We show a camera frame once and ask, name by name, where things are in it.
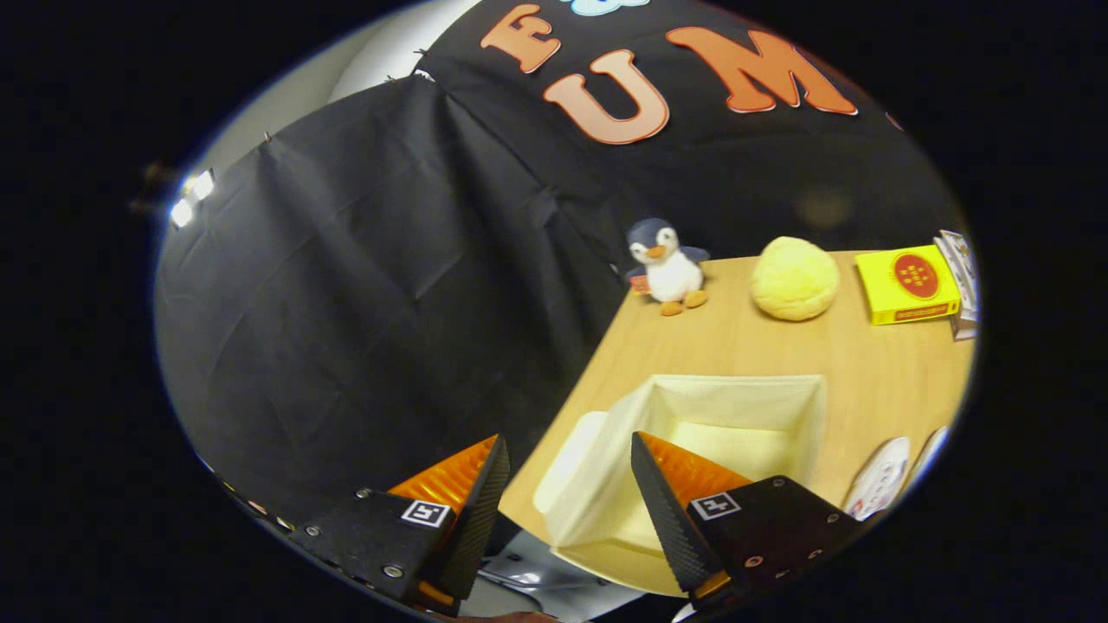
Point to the shiny grey object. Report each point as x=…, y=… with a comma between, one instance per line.
x=537, y=575

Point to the white book with illustrated cover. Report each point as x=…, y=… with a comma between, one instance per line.
x=961, y=260

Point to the white canvas shoe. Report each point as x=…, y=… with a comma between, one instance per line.
x=879, y=480
x=930, y=454

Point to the yellow bun plush toy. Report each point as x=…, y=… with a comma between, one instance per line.
x=795, y=279

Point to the beige fabric storage box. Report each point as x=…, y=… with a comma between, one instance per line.
x=606, y=510

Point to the penguin plush toy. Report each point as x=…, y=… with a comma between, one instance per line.
x=671, y=272

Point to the yellow book with red circle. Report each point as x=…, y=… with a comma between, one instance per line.
x=909, y=281

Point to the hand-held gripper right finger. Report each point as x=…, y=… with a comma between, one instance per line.
x=666, y=519

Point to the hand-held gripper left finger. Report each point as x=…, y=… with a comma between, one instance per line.
x=480, y=519

